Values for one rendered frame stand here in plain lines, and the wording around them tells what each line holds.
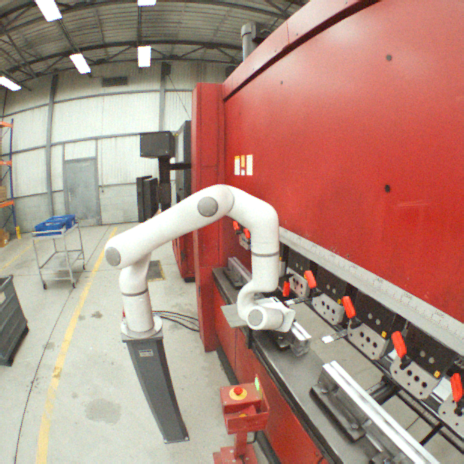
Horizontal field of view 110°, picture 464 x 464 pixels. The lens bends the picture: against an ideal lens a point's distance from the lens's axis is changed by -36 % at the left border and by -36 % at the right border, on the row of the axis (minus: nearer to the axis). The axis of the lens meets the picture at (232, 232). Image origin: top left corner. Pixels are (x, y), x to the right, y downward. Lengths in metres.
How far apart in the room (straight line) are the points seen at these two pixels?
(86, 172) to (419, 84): 8.22
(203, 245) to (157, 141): 0.88
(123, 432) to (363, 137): 2.06
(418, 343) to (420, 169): 0.38
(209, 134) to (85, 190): 6.83
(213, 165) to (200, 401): 1.79
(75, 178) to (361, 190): 8.17
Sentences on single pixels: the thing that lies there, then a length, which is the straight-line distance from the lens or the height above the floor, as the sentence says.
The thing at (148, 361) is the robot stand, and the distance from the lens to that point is 1.16.
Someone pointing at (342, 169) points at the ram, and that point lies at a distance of 0.73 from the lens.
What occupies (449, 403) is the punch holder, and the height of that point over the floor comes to 1.23.
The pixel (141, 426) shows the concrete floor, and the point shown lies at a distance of 1.96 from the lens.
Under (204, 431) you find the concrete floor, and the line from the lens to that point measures 1.87.
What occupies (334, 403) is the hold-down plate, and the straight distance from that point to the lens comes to 0.95.
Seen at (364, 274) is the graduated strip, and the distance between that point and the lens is 0.69.
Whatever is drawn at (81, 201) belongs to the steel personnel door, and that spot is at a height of 0.84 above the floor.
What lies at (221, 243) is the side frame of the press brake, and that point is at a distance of 1.92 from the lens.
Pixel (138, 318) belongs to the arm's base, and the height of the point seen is 1.08.
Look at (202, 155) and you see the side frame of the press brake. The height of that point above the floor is 1.74.
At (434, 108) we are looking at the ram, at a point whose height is 1.81.
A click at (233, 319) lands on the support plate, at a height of 1.00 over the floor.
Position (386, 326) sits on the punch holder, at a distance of 0.67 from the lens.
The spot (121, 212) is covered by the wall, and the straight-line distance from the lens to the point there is 8.24.
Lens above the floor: 1.65
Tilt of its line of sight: 15 degrees down
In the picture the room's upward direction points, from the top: straight up
